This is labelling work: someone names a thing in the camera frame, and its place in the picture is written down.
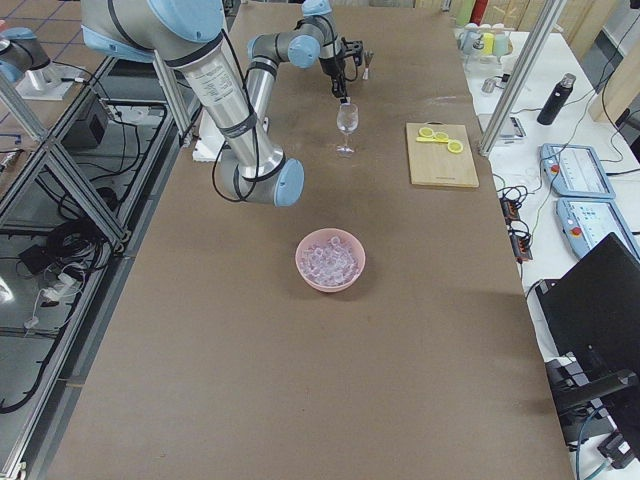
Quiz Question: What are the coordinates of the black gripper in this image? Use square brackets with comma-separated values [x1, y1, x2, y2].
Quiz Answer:
[319, 37, 363, 101]

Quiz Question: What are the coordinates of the steel double jigger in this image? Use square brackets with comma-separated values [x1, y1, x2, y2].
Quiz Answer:
[362, 50, 375, 81]

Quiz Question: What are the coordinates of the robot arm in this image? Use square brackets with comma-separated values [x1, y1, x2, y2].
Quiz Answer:
[81, 0, 363, 207]
[1, 27, 51, 84]

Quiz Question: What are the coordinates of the clear wine glass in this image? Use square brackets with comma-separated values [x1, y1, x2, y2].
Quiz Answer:
[336, 102, 359, 156]

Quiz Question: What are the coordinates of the pile of clear ice cubes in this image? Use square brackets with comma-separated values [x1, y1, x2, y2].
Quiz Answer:
[298, 235, 361, 287]

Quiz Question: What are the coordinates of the lemon slice far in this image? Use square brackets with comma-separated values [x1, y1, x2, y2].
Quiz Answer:
[418, 127, 434, 138]

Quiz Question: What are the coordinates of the bamboo cutting board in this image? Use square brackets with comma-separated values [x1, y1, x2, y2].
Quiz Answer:
[405, 123, 479, 188]

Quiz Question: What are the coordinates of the lemon slice near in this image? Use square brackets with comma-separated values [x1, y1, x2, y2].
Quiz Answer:
[447, 140, 464, 154]

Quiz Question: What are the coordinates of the pink bowl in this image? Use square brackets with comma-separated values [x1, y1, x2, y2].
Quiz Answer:
[295, 228, 366, 293]

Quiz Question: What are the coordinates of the white kitchen scale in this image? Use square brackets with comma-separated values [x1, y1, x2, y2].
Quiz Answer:
[477, 114, 526, 144]

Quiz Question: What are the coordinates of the black water bottle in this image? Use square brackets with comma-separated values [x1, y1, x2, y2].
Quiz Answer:
[536, 73, 576, 126]

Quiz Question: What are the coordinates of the teach pendant far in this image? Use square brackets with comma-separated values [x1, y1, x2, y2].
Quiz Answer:
[539, 143, 616, 200]

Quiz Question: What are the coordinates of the teach pendant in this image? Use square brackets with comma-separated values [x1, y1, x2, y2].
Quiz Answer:
[539, 143, 616, 200]
[555, 197, 639, 259]

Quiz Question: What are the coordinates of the teach pendant near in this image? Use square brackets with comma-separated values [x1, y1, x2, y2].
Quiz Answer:
[555, 197, 639, 259]

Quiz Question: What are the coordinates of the black monitor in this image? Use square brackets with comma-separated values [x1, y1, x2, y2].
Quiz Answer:
[535, 233, 639, 380]

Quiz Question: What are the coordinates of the aluminium frame post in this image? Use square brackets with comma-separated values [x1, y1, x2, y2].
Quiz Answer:
[479, 0, 567, 157]

